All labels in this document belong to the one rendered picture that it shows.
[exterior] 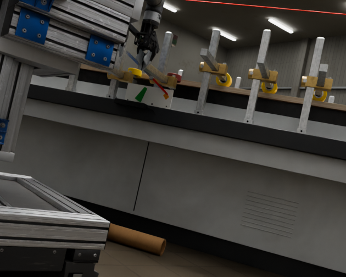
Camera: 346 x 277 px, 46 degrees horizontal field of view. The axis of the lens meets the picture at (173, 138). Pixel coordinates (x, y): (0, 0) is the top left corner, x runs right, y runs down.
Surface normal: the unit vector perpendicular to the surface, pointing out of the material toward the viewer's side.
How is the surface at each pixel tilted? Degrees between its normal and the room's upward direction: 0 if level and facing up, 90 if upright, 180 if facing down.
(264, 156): 90
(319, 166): 90
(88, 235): 90
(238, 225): 90
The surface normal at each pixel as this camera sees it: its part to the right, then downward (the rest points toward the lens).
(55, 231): 0.59, 0.10
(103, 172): -0.30, -0.11
